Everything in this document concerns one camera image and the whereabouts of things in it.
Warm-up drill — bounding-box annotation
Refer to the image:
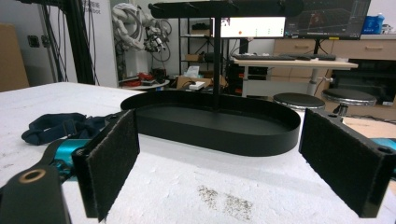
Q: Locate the black metal stand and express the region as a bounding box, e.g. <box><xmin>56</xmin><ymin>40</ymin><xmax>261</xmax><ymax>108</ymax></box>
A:
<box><xmin>15</xmin><ymin>0</ymin><xmax>101</xmax><ymax>86</ymax></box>

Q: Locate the round black stool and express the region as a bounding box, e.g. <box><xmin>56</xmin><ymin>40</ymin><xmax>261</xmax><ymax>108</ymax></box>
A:
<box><xmin>321</xmin><ymin>88</ymin><xmax>378</xmax><ymax>117</ymax></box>
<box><xmin>273</xmin><ymin>91</ymin><xmax>327</xmax><ymax>112</ymax></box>

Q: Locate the brown board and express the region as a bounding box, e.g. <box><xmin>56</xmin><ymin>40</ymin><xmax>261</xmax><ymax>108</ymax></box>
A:
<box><xmin>0</xmin><ymin>22</ymin><xmax>31</xmax><ymax>93</ymax></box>

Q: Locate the monitor with white screen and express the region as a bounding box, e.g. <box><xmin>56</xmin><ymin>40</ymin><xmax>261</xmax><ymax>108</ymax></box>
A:
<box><xmin>211</xmin><ymin>16</ymin><xmax>287</xmax><ymax>39</ymax></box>

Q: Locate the light wooden desk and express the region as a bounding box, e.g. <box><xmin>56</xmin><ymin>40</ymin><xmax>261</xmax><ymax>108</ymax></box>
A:
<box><xmin>233</xmin><ymin>58</ymin><xmax>360</xmax><ymax>98</ymax></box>

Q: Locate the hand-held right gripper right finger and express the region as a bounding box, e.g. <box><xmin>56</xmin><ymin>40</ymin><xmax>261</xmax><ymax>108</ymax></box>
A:
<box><xmin>298</xmin><ymin>107</ymin><xmax>396</xmax><ymax>218</ymax></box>

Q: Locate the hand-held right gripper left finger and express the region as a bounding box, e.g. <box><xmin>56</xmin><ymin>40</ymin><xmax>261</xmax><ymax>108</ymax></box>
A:
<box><xmin>71</xmin><ymin>108</ymin><xmax>141</xmax><ymax>223</ymax></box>

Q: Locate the black metal shelf rack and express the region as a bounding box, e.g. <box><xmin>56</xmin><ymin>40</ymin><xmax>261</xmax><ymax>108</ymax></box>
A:
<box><xmin>177</xmin><ymin>17</ymin><xmax>224</xmax><ymax>77</ymax></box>

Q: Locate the dark blue fabric strap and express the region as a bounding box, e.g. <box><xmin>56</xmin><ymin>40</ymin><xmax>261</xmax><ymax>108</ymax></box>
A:
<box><xmin>21</xmin><ymin>112</ymin><xmax>120</xmax><ymax>147</ymax></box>

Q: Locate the black stand with oval tray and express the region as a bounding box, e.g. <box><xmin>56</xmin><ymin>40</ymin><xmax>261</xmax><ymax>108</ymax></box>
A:
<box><xmin>120</xmin><ymin>0</ymin><xmax>304</xmax><ymax>158</ymax></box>

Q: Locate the round white side table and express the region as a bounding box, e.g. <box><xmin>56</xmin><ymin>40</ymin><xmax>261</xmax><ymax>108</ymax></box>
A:
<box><xmin>119</xmin><ymin>78</ymin><xmax>171</xmax><ymax>91</ymax></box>

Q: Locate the cardboard box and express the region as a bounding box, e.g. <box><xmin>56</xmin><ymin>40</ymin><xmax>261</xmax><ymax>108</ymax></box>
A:
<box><xmin>175</xmin><ymin>74</ymin><xmax>228</xmax><ymax>91</ymax></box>

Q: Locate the white robot arm with cables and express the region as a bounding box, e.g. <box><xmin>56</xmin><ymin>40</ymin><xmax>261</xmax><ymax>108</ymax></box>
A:
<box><xmin>111</xmin><ymin>2</ymin><xmax>173</xmax><ymax>63</ymax></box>

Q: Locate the white banner panel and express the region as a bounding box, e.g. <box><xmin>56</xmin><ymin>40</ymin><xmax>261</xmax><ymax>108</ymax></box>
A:
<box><xmin>81</xmin><ymin>0</ymin><xmax>120</xmax><ymax>89</ymax></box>

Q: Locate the blue plastic container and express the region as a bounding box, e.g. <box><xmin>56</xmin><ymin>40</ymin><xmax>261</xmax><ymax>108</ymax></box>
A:
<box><xmin>361</xmin><ymin>12</ymin><xmax>386</xmax><ymax>35</ymax></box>

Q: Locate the light wooden cabinet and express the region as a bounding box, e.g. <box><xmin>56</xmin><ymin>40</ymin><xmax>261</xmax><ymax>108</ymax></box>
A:
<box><xmin>273</xmin><ymin>33</ymin><xmax>396</xmax><ymax>62</ymax></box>

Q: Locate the large dark monitor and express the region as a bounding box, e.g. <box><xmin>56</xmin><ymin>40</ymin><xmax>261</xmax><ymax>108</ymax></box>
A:
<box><xmin>284</xmin><ymin>0</ymin><xmax>372</xmax><ymax>41</ymax></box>

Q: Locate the small white box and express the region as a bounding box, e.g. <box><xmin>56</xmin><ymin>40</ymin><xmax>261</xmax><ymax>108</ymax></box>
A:
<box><xmin>188</xmin><ymin>80</ymin><xmax>206</xmax><ymax>91</ymax></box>

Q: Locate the black keyboard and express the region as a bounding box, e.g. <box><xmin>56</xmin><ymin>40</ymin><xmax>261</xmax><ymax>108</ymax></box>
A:
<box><xmin>279</xmin><ymin>53</ymin><xmax>337</xmax><ymax>62</ymax></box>
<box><xmin>233</xmin><ymin>53</ymin><xmax>297</xmax><ymax>62</ymax></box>

